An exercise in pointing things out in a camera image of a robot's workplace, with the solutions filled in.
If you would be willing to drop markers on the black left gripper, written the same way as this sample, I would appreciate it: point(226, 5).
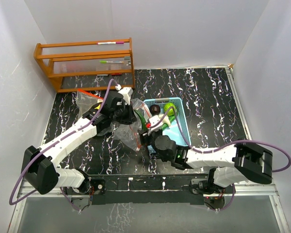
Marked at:
point(131, 117)

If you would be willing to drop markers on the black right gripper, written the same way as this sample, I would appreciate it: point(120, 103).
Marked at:
point(146, 135)

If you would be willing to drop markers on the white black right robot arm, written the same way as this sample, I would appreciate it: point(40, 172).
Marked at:
point(232, 164)

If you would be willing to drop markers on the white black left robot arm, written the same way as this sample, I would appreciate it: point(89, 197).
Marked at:
point(40, 165)

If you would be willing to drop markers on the green chili pepper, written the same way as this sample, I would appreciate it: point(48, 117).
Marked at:
point(167, 120)

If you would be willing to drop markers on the light blue plastic basket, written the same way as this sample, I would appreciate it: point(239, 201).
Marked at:
point(173, 132)

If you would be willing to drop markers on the light green round fruit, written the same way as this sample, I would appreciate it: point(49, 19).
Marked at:
point(170, 109)

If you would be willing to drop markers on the dark purple round fruit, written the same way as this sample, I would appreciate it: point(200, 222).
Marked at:
point(155, 109)

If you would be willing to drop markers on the orange wooden shelf rack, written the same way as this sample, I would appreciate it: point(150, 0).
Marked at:
point(59, 61)

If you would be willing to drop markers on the green white marker pen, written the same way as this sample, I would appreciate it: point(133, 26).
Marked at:
point(111, 62)

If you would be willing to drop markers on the small grey clip box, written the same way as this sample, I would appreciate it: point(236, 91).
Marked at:
point(127, 60)

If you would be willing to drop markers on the pink white marker pen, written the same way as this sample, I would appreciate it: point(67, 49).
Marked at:
point(110, 43)

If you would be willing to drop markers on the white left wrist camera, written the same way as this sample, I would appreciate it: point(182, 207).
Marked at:
point(126, 92)

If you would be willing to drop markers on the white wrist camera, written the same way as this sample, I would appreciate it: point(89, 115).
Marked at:
point(155, 123)
point(126, 92)

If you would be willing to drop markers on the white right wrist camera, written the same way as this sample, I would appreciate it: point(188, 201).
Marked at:
point(155, 123)

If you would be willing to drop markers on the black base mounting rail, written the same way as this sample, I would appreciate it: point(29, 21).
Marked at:
point(175, 188)

